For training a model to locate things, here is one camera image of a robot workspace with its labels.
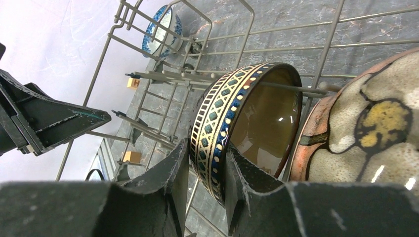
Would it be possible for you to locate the small wooden cube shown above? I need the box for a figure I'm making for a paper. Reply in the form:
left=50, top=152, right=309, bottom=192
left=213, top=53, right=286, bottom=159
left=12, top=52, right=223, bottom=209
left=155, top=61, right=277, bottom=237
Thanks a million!
left=127, top=78, right=141, bottom=89

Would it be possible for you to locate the pink brown flower bowl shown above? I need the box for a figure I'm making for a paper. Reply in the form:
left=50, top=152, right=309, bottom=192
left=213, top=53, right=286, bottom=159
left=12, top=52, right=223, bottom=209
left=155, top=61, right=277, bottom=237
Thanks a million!
left=288, top=48, right=419, bottom=196

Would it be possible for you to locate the grey wire dish rack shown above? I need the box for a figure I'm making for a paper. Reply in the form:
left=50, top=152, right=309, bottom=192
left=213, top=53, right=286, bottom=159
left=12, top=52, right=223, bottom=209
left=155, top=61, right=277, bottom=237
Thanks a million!
left=55, top=0, right=419, bottom=237

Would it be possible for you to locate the wooden block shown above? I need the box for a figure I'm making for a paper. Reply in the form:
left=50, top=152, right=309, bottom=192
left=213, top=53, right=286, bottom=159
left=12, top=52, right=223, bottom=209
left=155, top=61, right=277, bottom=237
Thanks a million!
left=123, top=151, right=142, bottom=163

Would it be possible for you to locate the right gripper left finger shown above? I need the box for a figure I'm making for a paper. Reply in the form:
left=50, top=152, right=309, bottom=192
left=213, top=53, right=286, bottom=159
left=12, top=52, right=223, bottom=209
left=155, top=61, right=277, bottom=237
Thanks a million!
left=0, top=139, right=189, bottom=237

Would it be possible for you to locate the dark brown banded bowl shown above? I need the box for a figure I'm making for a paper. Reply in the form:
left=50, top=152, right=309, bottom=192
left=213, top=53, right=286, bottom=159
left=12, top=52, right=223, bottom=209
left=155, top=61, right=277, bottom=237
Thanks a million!
left=188, top=62, right=303, bottom=205

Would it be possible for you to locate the white blue rimmed bowl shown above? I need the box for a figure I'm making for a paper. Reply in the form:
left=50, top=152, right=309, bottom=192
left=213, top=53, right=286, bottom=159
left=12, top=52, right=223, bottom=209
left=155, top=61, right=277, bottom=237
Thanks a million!
left=142, top=5, right=183, bottom=59

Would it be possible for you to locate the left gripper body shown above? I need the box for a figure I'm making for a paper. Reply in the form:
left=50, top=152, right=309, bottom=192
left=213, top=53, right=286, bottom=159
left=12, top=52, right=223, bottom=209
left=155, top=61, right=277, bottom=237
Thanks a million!
left=0, top=42, right=30, bottom=157

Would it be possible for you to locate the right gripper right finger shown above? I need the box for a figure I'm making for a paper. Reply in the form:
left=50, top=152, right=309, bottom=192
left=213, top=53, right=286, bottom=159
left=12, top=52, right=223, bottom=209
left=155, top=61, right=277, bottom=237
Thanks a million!
left=225, top=145, right=419, bottom=237

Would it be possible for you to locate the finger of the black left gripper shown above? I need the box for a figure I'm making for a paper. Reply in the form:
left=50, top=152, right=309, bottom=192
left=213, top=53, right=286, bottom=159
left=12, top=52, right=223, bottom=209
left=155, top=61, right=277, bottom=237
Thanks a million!
left=15, top=80, right=111, bottom=156

